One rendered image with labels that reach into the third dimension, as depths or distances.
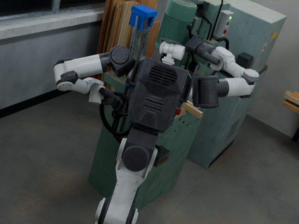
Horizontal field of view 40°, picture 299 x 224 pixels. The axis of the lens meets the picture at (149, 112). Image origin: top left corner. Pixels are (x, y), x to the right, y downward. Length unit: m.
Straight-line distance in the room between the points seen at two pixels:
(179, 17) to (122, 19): 1.50
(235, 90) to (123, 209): 0.79
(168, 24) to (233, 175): 1.82
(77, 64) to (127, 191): 0.65
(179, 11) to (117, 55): 0.68
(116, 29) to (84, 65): 2.03
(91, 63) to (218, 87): 0.60
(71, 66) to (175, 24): 0.78
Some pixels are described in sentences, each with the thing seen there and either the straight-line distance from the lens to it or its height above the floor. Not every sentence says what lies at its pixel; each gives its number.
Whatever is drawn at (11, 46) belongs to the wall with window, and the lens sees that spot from 3.40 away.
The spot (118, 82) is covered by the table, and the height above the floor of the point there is 0.89.
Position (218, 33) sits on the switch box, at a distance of 2.70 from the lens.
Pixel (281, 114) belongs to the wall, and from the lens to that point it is 4.90.
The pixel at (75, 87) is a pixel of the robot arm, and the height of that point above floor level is 1.11.
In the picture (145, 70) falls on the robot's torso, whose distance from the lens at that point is 1.76.
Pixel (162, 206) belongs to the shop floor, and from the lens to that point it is 3.18.
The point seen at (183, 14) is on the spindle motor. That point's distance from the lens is 2.42.
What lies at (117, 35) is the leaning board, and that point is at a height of 0.73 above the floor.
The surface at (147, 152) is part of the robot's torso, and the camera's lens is 1.77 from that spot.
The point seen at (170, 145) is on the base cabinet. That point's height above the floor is 0.56.
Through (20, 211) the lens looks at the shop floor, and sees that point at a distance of 2.89.
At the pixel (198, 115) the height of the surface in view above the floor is 0.92.
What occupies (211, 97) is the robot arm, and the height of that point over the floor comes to 1.30.
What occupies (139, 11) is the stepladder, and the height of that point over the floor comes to 1.14.
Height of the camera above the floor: 2.08
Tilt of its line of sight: 29 degrees down
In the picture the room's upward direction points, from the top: 18 degrees clockwise
